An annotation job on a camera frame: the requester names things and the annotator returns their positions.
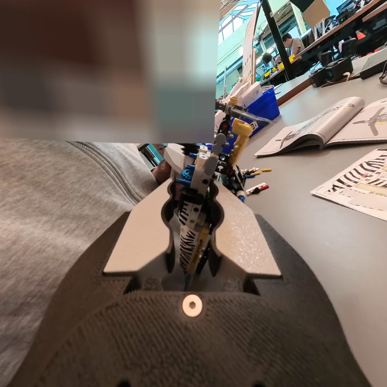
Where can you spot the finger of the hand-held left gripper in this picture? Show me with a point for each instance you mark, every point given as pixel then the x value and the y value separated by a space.
pixel 175 157

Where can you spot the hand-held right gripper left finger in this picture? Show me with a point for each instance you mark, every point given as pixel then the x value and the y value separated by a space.
pixel 139 238

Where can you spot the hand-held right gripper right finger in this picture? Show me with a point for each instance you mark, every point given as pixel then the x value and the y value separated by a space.
pixel 245 242

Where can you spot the zebra striped lego helicopter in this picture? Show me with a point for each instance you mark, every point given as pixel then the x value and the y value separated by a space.
pixel 189 214

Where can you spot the white black lego piece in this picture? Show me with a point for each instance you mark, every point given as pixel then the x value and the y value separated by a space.
pixel 252 190

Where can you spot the lego instruction booklet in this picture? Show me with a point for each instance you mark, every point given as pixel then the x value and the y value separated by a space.
pixel 332 121

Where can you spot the person's left hand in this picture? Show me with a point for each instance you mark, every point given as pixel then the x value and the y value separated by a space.
pixel 161 174

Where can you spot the grey zip hoodie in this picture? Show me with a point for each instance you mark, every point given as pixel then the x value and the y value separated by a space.
pixel 60 196

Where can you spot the white printed carton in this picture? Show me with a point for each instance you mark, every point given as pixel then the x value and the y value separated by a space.
pixel 249 90

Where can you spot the blue plastic bin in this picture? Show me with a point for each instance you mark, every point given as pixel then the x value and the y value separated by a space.
pixel 266 102

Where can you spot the zebra sticker sheet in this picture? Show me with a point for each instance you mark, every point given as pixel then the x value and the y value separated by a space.
pixel 356 187

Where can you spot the white upright board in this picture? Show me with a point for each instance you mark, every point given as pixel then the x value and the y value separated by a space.
pixel 249 45

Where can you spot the black charger box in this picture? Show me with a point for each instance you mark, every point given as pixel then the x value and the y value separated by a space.
pixel 335 69

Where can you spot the cardboard box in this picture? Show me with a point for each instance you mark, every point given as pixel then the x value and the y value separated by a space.
pixel 317 10

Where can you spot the grey flat device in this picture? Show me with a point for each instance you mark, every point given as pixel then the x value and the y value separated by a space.
pixel 375 65

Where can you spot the orange cone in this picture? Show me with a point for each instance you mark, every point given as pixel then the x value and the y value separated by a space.
pixel 360 35

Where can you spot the black metal post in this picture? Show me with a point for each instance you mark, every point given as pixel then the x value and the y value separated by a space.
pixel 276 39

